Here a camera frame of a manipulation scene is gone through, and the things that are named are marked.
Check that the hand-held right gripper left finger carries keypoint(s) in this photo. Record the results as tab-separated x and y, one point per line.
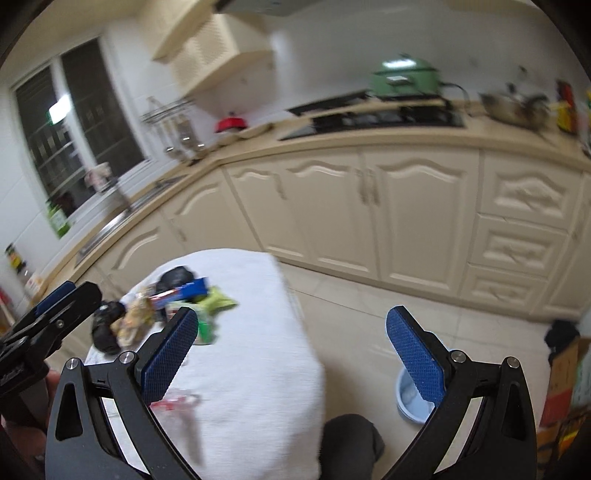
168	355

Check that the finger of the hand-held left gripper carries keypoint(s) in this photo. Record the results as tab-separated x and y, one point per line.
74	309
53	297

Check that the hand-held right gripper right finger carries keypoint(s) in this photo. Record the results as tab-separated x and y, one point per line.
415	355

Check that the light blue plastic bucket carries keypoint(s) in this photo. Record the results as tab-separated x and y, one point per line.
408	399

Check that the clear wrapper with red print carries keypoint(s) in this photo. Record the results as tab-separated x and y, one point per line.
178	400

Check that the dark green snack packet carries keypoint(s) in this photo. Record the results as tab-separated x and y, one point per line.
206	328

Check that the yellow snack wrapper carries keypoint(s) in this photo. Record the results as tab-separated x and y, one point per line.
134	321

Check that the blue and brown snack wrapper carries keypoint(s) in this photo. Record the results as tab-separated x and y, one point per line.
182	291

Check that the light green snack packet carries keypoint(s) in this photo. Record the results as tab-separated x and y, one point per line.
219	301

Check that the large clear jar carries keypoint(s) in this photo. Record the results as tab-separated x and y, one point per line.
30	281

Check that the small dark jar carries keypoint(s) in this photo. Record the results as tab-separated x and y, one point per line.
14	258

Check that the green detergent bottle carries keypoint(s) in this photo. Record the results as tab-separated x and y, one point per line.
59	221

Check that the white towel-covered table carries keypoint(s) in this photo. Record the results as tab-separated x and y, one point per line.
258	369

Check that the steel sink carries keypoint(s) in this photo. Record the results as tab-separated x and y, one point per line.
115	226

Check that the small cream drawer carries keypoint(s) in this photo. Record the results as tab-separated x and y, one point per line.
503	288

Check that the person's dark trouser leg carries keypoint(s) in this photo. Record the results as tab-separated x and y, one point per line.
351	447

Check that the steel faucet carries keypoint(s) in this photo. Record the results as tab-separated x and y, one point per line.
122	194

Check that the pink and white cloth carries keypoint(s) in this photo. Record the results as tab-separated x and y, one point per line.
98	176

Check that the black cloth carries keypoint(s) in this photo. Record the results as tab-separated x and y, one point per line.
561	339

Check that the medium cream drawer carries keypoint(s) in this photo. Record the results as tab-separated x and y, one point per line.
517	247

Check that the brown cardboard box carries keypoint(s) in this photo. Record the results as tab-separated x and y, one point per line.
563	383

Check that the cream base cabinet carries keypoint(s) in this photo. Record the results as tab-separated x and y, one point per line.
332	217

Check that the kitchen window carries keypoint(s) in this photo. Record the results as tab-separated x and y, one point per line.
87	120

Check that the large cream drawer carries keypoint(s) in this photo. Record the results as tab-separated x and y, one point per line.
526	194

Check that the hanging utensil rack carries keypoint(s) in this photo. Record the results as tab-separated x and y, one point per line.
178	129

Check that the black gas stove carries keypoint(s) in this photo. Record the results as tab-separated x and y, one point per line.
383	120

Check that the red pot lid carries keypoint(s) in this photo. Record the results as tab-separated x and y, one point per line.
232	123

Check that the cream plates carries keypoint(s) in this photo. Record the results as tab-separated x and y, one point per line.
256	131

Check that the steel wok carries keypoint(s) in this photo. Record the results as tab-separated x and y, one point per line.
512	110

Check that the green cooking pot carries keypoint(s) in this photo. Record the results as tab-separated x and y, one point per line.
406	78

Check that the red sauce bottle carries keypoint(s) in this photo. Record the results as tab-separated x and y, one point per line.
566	108

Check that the range hood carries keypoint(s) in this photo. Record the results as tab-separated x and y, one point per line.
258	5

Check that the cream wall cabinet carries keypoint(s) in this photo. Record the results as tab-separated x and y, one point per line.
217	50

